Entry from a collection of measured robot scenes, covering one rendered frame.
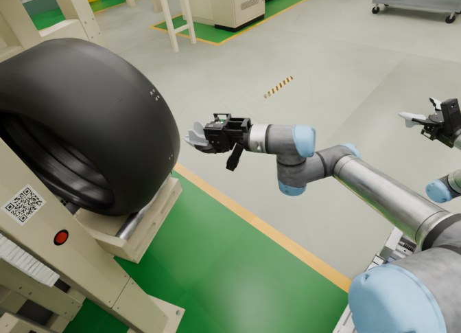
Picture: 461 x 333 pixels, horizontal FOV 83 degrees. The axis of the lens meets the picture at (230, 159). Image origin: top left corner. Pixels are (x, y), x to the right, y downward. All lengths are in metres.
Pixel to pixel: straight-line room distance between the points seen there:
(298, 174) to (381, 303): 0.36
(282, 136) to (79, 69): 0.53
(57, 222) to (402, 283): 0.81
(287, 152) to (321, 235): 1.40
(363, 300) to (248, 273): 1.43
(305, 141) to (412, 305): 0.36
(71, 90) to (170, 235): 1.49
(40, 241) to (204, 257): 1.22
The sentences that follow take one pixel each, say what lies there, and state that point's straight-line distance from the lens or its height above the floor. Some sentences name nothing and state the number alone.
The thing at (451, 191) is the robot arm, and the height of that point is 0.98.
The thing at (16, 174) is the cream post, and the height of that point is 1.29.
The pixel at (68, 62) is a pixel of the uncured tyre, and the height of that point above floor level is 1.45.
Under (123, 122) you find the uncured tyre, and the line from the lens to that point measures 0.73.
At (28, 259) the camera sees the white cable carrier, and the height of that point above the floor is 1.09.
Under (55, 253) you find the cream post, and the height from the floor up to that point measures 1.04.
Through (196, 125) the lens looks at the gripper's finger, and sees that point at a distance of 0.75.
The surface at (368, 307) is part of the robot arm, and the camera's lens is 0.43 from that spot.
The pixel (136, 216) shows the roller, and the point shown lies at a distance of 1.03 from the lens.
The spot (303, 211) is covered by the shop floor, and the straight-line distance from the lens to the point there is 2.06.
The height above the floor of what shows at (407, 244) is 0.65.
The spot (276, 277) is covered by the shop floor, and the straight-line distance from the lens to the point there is 1.82.
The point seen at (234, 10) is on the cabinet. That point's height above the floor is 0.36.
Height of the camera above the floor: 1.69
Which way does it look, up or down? 44 degrees down
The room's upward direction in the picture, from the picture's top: 8 degrees counter-clockwise
